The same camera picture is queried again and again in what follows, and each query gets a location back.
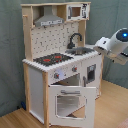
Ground toy microwave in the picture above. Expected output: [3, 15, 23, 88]
[67, 3, 90, 21]

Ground left grey stove knob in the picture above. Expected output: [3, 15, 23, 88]
[54, 73, 60, 79]

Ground black stovetop red burners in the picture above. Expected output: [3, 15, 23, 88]
[34, 53, 71, 67]

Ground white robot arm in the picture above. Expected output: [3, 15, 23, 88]
[93, 28, 128, 65]

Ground right grey stove knob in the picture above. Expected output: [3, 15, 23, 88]
[71, 66, 79, 73]

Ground grey stove knob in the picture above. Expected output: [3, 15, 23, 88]
[54, 73, 60, 79]
[71, 66, 79, 73]

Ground wooden toy kitchen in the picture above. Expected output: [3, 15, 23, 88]
[22, 2, 103, 127]

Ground white cabinet door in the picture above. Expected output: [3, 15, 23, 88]
[80, 56, 102, 97]

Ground black toy faucet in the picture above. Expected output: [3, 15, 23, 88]
[67, 33, 82, 49]

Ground grey range hood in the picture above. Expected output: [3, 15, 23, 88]
[34, 5, 64, 27]

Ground grey toy sink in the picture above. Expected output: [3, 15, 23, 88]
[65, 47, 94, 55]

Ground white oven door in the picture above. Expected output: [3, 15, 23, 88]
[49, 85, 96, 128]

